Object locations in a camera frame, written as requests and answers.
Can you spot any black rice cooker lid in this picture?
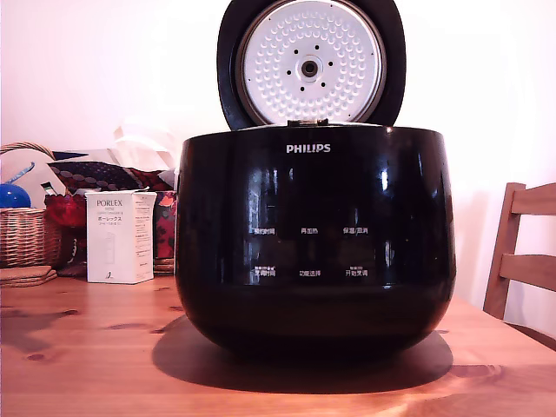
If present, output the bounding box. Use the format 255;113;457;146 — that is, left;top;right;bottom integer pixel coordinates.
216;0;407;132

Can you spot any black Philips rice cooker body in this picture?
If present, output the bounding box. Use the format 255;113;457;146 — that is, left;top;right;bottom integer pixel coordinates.
174;124;458;358

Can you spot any red floral tin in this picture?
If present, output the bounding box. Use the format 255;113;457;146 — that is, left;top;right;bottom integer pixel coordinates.
153;190;178;261

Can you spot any white Porlex box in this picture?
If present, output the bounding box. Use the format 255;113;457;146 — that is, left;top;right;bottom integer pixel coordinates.
84;189;158;285

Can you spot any dark patterned cushion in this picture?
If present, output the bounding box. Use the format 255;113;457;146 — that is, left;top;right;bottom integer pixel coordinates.
46;159;175;193

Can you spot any red glass bowl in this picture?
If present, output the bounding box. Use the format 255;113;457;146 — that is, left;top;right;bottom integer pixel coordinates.
43;193;87;228

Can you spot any wooden chair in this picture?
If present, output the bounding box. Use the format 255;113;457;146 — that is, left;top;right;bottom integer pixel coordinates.
482;182;556;348

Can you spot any blue ribbon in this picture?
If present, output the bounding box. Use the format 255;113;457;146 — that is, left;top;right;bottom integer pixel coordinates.
7;162;36;183

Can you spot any stack of cork coasters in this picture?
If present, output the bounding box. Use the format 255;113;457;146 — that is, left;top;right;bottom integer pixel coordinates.
0;265;58;288

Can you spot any blue ball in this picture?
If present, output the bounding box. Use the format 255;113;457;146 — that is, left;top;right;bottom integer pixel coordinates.
0;182;32;209

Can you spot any wicker basket with handle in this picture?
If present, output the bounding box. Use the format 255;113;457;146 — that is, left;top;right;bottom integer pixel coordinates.
0;141;64;268

